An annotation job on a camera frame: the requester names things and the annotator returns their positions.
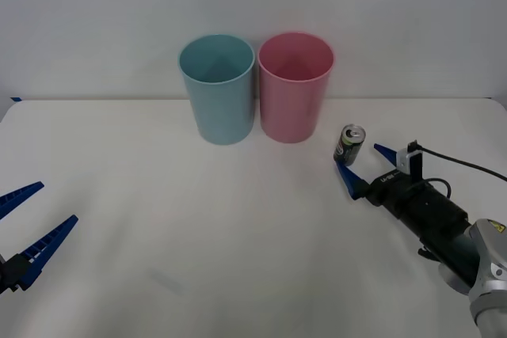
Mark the black and green drink can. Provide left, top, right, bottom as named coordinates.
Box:
left=335, top=123, right=367, bottom=167

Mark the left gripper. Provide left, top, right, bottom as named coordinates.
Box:
left=0, top=181, right=79, bottom=295

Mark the pink plastic bin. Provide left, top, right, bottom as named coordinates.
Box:
left=257, top=32, right=335, bottom=144

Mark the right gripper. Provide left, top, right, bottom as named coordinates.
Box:
left=335, top=142, right=421, bottom=217

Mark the pale blue plastic bin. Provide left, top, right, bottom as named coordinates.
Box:
left=177, top=33, right=256, bottom=146

